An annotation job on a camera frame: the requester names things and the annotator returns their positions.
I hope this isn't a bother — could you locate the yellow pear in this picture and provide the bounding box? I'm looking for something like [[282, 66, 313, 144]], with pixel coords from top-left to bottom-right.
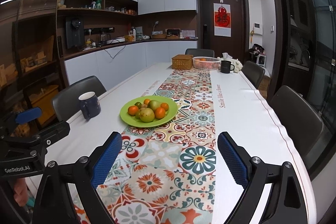
[[140, 108, 155, 123]]

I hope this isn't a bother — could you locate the green apple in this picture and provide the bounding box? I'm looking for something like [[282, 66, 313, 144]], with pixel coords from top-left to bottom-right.
[[147, 100, 161, 111]]

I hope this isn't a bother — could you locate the person's hand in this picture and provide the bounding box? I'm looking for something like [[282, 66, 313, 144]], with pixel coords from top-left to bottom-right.
[[14, 178, 29, 207]]

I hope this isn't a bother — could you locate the left dark chair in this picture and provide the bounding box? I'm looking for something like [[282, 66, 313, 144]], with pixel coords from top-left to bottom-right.
[[52, 76, 106, 121]]

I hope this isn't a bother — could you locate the dark blue mug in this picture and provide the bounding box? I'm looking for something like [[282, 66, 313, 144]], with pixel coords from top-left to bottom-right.
[[78, 92, 101, 121]]

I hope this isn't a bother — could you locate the right near chair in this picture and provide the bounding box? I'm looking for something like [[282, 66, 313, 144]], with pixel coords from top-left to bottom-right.
[[269, 85, 325, 169]]

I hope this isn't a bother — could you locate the orange left on plate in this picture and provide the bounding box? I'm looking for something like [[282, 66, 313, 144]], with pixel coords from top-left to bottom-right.
[[127, 105, 139, 116]]

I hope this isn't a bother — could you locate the orange on plate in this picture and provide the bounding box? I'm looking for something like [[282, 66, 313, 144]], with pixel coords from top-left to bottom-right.
[[143, 99, 150, 105], [161, 102, 169, 111], [127, 105, 139, 116]]

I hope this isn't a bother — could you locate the green citrus front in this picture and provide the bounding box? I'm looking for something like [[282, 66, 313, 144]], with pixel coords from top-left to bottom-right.
[[135, 110, 141, 119]]

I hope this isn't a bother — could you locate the green citrus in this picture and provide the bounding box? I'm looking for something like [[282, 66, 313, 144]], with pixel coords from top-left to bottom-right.
[[134, 102, 142, 109], [135, 110, 141, 119]]

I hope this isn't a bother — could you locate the green citrus back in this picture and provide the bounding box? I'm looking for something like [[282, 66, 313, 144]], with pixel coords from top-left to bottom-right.
[[134, 102, 142, 109]]

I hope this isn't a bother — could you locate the patterned table runner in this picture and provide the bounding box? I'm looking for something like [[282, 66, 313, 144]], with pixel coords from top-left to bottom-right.
[[71, 68, 219, 224]]

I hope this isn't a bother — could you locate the orange back on plate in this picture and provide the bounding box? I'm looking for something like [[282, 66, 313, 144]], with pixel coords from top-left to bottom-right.
[[143, 99, 150, 105]]

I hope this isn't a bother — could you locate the large orange front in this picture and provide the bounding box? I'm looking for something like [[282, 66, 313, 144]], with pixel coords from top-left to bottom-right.
[[154, 107, 166, 119]]

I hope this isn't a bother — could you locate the orange right on plate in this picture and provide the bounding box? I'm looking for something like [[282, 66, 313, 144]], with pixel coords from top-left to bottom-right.
[[161, 102, 169, 111]]

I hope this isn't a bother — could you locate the right far chair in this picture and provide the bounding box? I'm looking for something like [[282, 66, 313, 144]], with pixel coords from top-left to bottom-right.
[[241, 61, 265, 89]]

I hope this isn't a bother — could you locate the green plate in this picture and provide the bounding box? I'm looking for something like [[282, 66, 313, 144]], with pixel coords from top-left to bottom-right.
[[120, 96, 178, 128]]

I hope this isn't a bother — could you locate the black mug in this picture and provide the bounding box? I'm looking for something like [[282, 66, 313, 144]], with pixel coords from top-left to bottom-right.
[[220, 60, 235, 74]]

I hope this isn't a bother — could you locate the white cloth bundle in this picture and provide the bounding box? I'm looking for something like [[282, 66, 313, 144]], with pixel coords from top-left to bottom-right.
[[217, 52, 243, 73]]

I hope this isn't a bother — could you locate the clear plastic fruit bowl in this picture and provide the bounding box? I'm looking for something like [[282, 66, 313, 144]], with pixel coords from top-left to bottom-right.
[[193, 57, 221, 71]]

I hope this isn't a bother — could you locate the woven wicker basket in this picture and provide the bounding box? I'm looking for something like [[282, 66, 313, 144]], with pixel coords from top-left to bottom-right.
[[172, 55, 193, 70]]

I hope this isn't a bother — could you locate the far end chair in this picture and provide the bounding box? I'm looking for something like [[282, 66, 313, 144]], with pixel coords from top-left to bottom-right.
[[185, 48, 215, 58]]

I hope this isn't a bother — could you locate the red paper door poster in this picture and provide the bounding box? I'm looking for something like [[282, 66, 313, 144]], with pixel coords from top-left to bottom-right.
[[213, 3, 231, 38]]

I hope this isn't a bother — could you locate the black wall appliance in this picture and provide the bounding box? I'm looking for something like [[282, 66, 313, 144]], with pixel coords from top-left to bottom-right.
[[66, 20, 85, 49]]

